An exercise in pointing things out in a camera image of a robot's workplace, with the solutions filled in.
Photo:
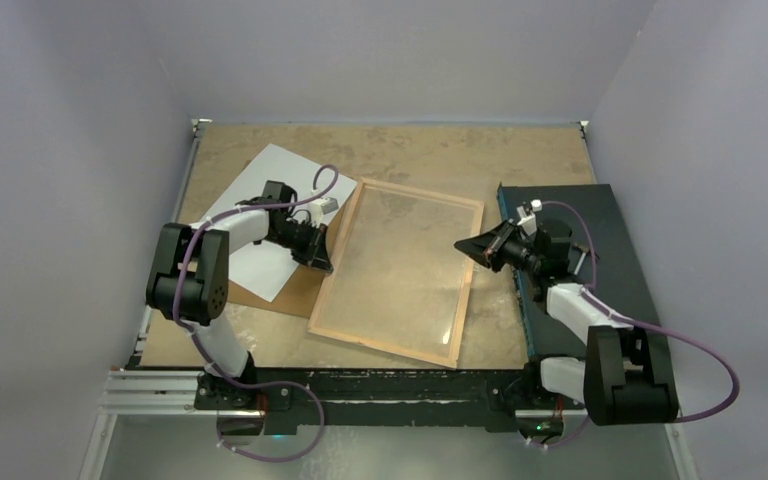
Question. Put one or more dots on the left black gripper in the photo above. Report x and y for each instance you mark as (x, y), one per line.
(315, 253)

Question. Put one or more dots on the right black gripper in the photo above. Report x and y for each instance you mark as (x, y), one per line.
(483, 246)

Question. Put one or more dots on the printed photo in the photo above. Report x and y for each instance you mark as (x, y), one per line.
(264, 269)

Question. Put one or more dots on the wooden picture frame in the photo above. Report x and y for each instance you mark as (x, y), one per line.
(321, 298)

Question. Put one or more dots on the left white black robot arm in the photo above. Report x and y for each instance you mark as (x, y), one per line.
(189, 279)

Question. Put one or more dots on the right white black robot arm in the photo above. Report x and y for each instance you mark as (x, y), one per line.
(621, 378)

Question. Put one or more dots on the brown backing board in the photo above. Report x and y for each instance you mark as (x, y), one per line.
(299, 293)

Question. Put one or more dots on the small hammer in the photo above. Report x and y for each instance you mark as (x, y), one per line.
(583, 251)

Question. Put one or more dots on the dark blue book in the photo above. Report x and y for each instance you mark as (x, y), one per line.
(620, 280)

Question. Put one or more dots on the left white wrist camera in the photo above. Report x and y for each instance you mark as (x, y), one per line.
(319, 208)

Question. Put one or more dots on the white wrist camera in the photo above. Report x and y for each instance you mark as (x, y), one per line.
(527, 216)
(319, 208)

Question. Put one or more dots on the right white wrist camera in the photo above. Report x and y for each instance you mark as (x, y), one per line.
(527, 216)

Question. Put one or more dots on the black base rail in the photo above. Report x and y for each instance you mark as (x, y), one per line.
(498, 401)

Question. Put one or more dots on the aluminium frame rails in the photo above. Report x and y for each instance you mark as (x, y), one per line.
(148, 427)

